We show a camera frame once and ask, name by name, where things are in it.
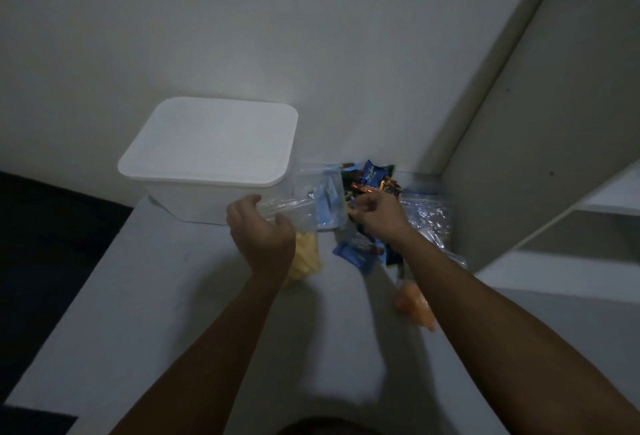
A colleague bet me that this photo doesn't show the person's left hand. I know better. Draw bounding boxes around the person's left hand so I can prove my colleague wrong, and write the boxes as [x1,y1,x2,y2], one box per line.
[226,194,297,281]

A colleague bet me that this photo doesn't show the person's right hand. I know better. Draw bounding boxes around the person's right hand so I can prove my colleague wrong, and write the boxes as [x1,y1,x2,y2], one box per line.
[348,190,417,246]

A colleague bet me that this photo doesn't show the clear plastic zip bag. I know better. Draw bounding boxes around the clear plastic zip bag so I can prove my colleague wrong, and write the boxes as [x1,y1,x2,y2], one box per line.
[256,163,350,233]

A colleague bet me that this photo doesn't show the person's left forearm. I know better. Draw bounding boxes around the person's left forearm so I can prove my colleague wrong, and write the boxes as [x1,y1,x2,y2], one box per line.
[109,270,297,435]

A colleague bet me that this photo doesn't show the person's right forearm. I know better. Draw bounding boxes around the person's right forearm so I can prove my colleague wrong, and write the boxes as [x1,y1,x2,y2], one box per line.
[387,228,640,435]

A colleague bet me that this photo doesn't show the pile of wrapped candies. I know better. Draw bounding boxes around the pile of wrapped candies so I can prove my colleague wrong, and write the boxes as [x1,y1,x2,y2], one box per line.
[340,159,404,201]

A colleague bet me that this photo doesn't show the yellow snack sticks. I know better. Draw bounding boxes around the yellow snack sticks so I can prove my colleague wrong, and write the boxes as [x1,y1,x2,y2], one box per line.
[286,231,324,284]

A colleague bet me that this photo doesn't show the blue snack packet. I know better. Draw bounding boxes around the blue snack packet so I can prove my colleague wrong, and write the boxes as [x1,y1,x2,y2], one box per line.
[332,233,387,273]

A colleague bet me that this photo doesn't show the stack of clear plastic bags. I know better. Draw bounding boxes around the stack of clear plastic bags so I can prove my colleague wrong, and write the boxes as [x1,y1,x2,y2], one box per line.
[399,185,469,271]

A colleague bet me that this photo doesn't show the translucent white plastic container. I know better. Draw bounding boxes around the translucent white plastic container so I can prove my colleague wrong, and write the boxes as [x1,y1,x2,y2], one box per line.
[146,177,302,226]

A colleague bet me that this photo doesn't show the orange snack bag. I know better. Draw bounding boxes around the orange snack bag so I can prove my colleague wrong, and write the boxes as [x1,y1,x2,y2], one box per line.
[391,279,438,334]

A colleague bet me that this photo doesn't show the white container lid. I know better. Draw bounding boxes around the white container lid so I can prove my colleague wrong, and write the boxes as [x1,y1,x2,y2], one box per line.
[117,96,300,188]

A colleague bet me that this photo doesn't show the white shelving unit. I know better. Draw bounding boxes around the white shelving unit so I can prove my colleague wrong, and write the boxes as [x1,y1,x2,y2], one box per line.
[439,0,640,310]

